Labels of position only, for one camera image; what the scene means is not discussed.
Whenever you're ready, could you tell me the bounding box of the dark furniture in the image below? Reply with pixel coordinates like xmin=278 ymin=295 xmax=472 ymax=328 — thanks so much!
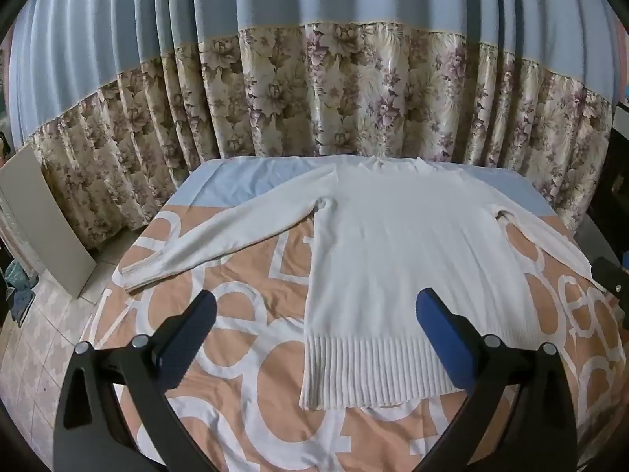
xmin=586 ymin=102 xmax=629 ymax=276

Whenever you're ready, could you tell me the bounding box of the white knit sweater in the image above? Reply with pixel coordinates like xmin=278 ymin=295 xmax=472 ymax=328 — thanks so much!
xmin=118 ymin=155 xmax=598 ymax=411

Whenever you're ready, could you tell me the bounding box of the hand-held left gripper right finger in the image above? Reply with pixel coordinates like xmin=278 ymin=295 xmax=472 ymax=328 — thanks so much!
xmin=416 ymin=288 xmax=579 ymax=472

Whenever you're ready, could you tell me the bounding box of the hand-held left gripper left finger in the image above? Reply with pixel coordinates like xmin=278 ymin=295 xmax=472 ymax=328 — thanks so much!
xmin=53 ymin=290 xmax=219 ymax=472

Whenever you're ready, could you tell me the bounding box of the blue floral curtain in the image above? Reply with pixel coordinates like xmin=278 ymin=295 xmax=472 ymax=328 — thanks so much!
xmin=0 ymin=0 xmax=629 ymax=251

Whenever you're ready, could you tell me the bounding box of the white board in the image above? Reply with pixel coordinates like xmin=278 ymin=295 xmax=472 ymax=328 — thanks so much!
xmin=0 ymin=150 xmax=97 ymax=300

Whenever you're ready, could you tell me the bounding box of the pile of dark clothes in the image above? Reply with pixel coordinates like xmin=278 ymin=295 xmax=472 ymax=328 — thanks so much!
xmin=2 ymin=260 xmax=39 ymax=326

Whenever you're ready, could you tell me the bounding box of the orange and blue printed bedsheet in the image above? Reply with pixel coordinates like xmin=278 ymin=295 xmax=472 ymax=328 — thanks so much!
xmin=81 ymin=157 xmax=625 ymax=472

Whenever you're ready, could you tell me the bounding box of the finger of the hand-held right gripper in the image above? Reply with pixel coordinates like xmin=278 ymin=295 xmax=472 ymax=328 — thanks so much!
xmin=591 ymin=256 xmax=629 ymax=330

